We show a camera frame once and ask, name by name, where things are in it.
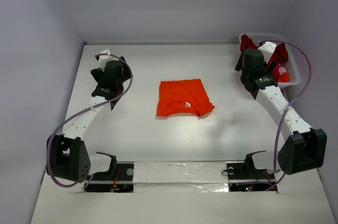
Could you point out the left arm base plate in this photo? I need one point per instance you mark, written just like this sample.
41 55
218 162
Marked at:
121 181

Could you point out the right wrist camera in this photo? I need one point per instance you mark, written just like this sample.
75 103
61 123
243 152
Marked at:
267 48

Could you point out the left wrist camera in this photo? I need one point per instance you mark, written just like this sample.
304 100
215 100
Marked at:
103 57

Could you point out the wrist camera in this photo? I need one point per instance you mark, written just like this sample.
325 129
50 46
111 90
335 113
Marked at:
103 57
267 48

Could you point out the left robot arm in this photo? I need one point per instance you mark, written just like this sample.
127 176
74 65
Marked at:
67 159

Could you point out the white plastic basket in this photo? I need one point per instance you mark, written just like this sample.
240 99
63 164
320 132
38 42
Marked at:
290 66

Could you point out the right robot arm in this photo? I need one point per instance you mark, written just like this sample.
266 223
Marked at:
299 146

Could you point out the dark red t shirt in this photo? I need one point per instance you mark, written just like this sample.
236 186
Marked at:
280 55

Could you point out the small orange cloth in basket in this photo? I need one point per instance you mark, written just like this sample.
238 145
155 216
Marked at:
284 78

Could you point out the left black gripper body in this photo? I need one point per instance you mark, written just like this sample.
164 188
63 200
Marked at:
99 74

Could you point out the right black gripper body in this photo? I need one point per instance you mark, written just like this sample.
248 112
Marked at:
238 63

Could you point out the pink cloth in basket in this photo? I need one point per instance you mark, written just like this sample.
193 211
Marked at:
278 71

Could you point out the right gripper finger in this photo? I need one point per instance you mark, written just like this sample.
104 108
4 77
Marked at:
270 67
239 63

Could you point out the orange t shirt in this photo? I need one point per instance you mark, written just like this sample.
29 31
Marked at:
183 97

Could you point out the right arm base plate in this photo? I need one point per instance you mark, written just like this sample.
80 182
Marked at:
241 179

